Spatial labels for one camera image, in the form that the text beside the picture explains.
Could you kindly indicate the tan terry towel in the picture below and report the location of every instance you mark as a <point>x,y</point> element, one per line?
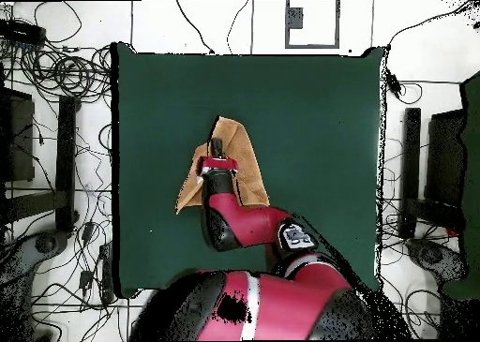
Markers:
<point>247,151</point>

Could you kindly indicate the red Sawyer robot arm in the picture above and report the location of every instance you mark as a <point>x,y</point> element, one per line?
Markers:
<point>247,222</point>

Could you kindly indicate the dark green table cloth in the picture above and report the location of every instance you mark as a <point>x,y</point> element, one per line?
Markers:
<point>300,113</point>

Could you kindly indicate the black power adapter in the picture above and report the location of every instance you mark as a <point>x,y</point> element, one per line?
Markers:
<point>88,231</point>
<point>85,280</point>

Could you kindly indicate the black stand foot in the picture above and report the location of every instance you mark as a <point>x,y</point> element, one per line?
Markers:
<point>410,169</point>
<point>66,162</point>

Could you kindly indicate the dark grey stand base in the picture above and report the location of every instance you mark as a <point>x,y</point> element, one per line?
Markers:
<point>45,243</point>
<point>431,254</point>

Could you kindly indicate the black box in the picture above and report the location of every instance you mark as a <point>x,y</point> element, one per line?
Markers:
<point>18,139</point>
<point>446,158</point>

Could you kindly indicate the black power strip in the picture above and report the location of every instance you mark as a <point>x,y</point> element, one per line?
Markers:
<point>22,31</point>

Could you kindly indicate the green cloth covered table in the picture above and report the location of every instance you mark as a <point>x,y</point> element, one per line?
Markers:
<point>473,169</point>

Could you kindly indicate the grey floor hatch frame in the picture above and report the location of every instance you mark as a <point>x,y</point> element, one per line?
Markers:
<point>294,17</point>

